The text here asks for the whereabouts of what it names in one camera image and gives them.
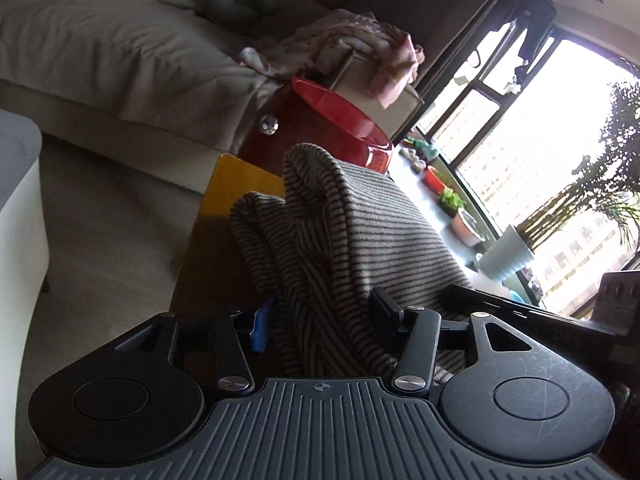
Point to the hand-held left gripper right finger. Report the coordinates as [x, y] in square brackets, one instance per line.
[382, 310]

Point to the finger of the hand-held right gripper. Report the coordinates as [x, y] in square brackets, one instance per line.
[520, 310]

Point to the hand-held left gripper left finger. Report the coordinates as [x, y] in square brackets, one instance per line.
[260, 325]

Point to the grey striped sweater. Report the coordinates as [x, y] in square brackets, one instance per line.
[365, 230]

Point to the pink clothes pile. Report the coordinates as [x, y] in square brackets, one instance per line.
[350, 35]

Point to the blue plastic basin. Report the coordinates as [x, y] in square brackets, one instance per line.
[515, 294]

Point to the palm plant in white pot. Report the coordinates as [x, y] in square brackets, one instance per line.
[505, 257]

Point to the pink bowl with metal liner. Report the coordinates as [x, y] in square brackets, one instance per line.
[467, 230]

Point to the green seedlings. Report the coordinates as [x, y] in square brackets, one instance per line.
[451, 200]

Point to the red plastic bowl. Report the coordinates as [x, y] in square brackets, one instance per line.
[435, 180]

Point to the small beige shoes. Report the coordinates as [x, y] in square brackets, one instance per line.
[414, 160]

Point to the green toy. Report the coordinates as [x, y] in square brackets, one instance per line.
[425, 149]

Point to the red plastic basin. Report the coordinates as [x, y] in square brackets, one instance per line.
[300, 130]

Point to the beige sofa armrest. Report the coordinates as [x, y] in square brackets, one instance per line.
[395, 110]

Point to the white marble side table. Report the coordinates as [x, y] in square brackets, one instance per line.
[20, 235]

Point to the dark brown curtain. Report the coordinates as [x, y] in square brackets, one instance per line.
[440, 20]

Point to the grey covered sofa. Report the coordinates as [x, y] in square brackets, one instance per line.
[100, 60]

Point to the black window frame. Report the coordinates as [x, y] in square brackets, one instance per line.
[477, 87]

